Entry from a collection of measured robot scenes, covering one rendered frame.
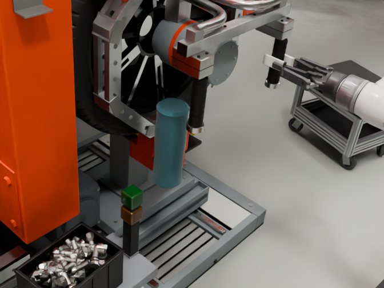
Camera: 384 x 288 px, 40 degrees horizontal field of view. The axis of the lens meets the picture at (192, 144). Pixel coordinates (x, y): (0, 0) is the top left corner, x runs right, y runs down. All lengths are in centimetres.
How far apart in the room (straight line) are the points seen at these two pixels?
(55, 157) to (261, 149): 152
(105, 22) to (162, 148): 38
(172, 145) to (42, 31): 53
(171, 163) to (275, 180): 101
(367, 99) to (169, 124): 50
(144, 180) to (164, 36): 66
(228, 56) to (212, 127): 129
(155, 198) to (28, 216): 71
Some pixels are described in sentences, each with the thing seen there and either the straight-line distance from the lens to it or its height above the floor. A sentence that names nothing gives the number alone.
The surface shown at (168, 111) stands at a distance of 139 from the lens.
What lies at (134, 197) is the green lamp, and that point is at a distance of 124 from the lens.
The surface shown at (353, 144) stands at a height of 16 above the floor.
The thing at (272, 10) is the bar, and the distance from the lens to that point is 144.
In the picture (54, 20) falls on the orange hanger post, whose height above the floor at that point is 106.
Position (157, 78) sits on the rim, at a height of 69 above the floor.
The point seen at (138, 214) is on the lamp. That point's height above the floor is 60.
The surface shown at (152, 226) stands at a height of 17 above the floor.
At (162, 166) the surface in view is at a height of 56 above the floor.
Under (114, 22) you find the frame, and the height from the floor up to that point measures 98.
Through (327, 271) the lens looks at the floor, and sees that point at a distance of 209.
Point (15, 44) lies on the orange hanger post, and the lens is 104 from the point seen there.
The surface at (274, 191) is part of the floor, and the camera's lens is 236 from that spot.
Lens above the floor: 149
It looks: 36 degrees down
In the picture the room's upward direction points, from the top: 7 degrees clockwise
